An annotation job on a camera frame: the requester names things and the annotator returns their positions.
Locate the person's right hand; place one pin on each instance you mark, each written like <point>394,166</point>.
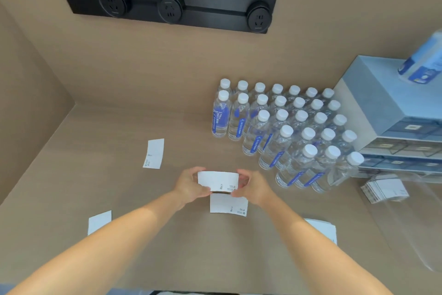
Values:
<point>257,189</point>

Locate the person's left hand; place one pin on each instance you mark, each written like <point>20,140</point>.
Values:
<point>185,187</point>

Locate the person's right thumb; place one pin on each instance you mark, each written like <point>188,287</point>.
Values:
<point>239,192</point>

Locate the person's left thumb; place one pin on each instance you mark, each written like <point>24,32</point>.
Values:
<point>203,191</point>

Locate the white paper cup sleeve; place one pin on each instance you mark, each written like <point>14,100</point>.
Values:
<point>154,153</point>
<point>219,181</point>
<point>226,205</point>
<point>98,222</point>

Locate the person's right forearm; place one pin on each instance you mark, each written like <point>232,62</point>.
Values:
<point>317,250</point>

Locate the person's left forearm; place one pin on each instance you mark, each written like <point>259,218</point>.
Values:
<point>103,246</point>

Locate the group of clear water bottles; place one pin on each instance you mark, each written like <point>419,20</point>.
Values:
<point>293,136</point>

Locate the stack of white paper sleeves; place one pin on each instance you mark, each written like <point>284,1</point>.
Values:
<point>326,228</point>

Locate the bagged bundle of paper sleeves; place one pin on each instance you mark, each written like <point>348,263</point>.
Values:
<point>385,189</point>

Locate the blue drawer organizer cabinet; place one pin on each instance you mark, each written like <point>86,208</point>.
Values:
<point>376,105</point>

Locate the round black power socket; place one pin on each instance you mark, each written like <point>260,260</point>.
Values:
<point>114,0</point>
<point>170,8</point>
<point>259,18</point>

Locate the clear plastic bag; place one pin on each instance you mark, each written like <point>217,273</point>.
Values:
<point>414,222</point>

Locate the black wall power track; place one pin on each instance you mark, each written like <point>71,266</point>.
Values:
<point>214,4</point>

